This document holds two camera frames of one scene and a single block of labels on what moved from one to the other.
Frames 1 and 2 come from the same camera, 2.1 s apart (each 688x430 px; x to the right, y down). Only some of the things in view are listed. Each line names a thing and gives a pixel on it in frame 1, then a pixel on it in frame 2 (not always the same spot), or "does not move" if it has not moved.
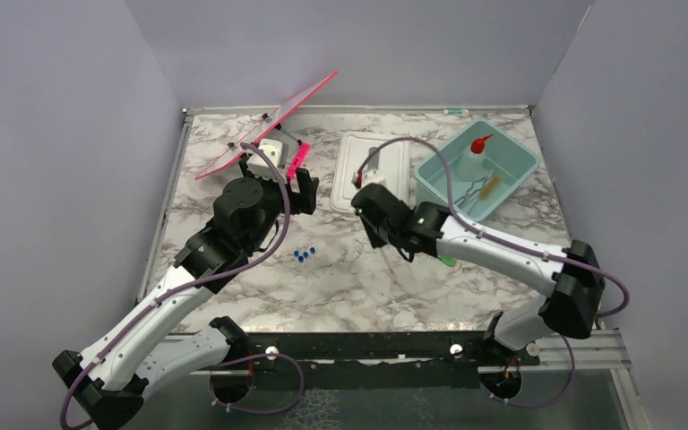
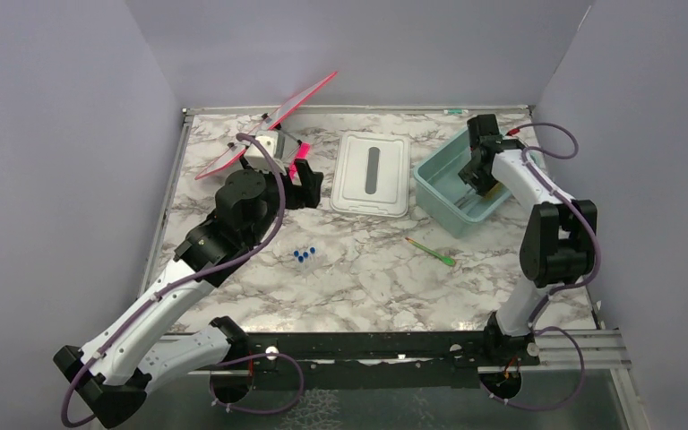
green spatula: (448, 260) does not move
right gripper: (374, 239) → (482, 186)
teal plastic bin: (487, 169) does not move
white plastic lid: (352, 148) does not move
